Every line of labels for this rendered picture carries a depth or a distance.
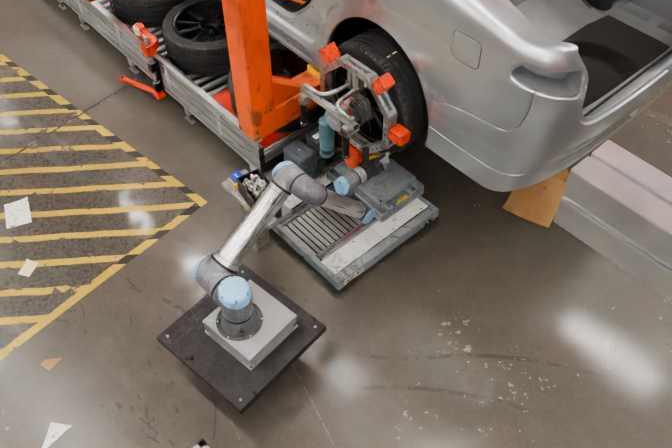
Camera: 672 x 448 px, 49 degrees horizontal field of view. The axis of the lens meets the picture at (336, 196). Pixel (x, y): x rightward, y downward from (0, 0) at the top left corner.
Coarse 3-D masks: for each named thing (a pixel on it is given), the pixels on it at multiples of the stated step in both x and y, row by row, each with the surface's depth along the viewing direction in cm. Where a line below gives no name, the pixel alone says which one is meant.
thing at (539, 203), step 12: (552, 180) 473; (564, 180) 473; (516, 192) 466; (528, 192) 466; (540, 192) 466; (552, 192) 466; (504, 204) 458; (516, 204) 459; (528, 204) 459; (540, 204) 459; (552, 204) 460; (528, 216) 452; (540, 216) 453; (552, 216) 453
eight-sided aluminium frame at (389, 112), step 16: (336, 64) 385; (352, 64) 376; (320, 80) 405; (368, 80) 369; (384, 96) 373; (384, 112) 373; (384, 128) 381; (352, 144) 414; (368, 144) 408; (384, 144) 388
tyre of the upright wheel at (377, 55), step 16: (368, 32) 390; (384, 32) 386; (352, 48) 381; (368, 48) 375; (384, 48) 376; (400, 48) 377; (368, 64) 377; (384, 64) 371; (400, 64) 373; (400, 80) 370; (416, 80) 375; (336, 96) 418; (400, 96) 371; (416, 96) 376; (400, 112) 377; (416, 112) 379; (416, 128) 386
